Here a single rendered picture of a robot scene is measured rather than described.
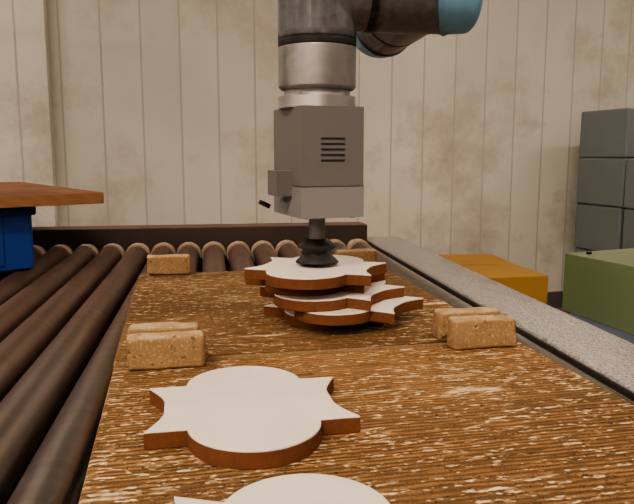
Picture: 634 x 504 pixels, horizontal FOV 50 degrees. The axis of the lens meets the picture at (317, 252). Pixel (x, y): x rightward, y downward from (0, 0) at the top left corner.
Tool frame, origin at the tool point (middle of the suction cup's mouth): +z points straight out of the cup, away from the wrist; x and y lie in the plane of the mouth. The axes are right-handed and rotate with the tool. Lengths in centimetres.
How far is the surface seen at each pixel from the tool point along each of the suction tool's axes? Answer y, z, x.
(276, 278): 4.4, 0.6, -5.6
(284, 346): 8.2, 5.9, -6.2
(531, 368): 20.9, 5.9, 10.0
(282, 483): 33.8, 4.8, -14.8
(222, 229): -76, 5, 8
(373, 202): -336, 21, 169
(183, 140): -348, -18, 49
